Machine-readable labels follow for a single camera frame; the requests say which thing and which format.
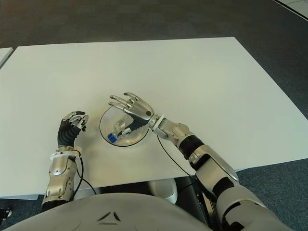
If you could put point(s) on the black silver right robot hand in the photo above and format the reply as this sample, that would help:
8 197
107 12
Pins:
140 108

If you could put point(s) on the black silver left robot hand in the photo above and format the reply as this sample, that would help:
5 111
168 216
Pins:
66 136

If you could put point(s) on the clear water bottle blue cap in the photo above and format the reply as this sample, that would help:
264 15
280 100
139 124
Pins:
118 125

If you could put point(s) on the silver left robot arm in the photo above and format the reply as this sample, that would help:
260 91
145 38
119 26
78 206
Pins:
59 169

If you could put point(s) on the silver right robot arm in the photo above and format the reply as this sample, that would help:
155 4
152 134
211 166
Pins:
211 158

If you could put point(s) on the white plate with black rim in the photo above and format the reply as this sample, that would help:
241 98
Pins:
128 141

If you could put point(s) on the grey robot torso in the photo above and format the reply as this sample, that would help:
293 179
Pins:
108 214

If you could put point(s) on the black stand with caster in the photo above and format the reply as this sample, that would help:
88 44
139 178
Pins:
7 213

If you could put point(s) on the neighbouring white table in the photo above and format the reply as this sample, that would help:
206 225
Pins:
3 54

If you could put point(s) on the silver cylindrical pedestal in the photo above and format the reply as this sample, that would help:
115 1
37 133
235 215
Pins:
163 190

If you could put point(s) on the metal floor bracket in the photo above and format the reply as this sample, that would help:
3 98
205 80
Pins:
208 207

